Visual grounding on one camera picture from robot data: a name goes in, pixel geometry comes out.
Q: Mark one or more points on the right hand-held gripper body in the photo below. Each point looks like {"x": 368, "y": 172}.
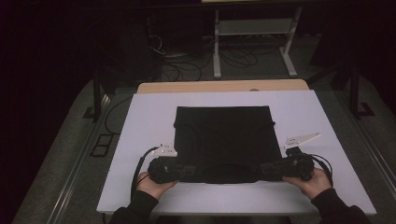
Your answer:
{"x": 297, "y": 166}

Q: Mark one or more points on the black floor hatch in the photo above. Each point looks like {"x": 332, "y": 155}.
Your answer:
{"x": 101, "y": 145}

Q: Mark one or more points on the person's left hand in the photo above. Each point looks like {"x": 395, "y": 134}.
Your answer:
{"x": 152, "y": 188}

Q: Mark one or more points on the person's right hand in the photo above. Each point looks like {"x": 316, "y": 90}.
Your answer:
{"x": 316, "y": 185}

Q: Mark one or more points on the white board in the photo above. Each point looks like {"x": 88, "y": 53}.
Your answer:
{"x": 149, "y": 124}

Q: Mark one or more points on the black tank top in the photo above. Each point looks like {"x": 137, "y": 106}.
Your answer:
{"x": 227, "y": 140}

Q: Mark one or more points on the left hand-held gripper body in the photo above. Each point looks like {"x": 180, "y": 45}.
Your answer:
{"x": 163, "y": 171}

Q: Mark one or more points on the grey metal stand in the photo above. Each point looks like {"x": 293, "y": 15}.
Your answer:
{"x": 253, "y": 27}

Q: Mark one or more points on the metal floor rail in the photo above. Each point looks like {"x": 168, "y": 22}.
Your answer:
{"x": 71, "y": 186}
{"x": 381, "y": 174}

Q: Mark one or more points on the black metal stand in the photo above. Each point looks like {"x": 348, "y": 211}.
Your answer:
{"x": 97, "y": 93}
{"x": 354, "y": 93}

